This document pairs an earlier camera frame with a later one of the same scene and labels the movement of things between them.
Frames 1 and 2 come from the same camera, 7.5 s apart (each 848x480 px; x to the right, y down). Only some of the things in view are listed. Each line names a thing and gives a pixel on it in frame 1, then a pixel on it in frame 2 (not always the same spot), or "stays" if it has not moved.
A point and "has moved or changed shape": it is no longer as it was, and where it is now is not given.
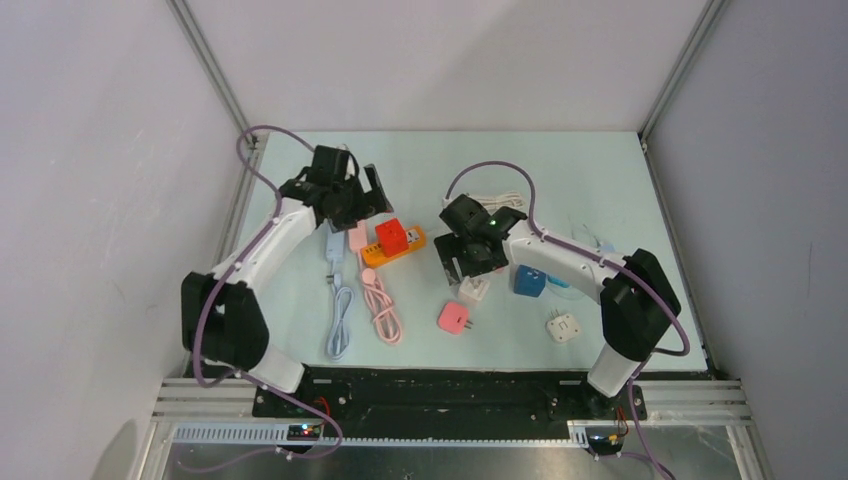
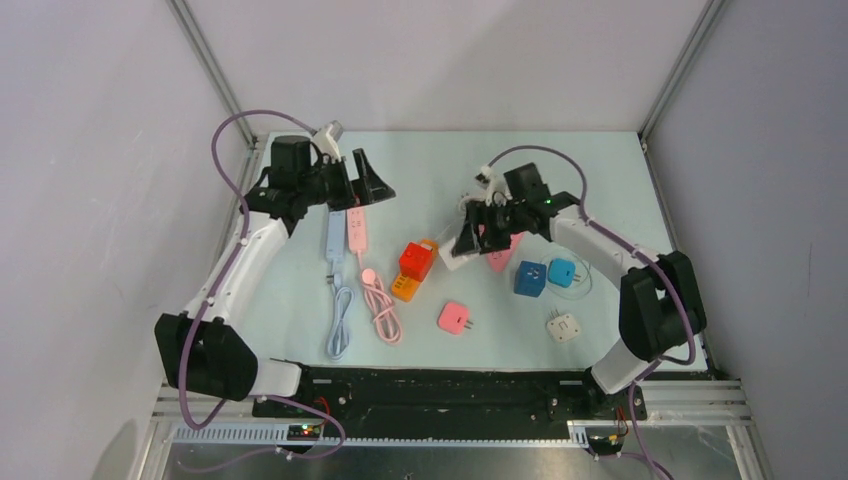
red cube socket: [392, 237] → [415, 260]
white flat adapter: [562, 328] stays
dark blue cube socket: [529, 280] stays
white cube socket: [472, 290] has moved or changed shape
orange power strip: [372, 256] → [405, 288]
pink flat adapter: [452, 318] stays
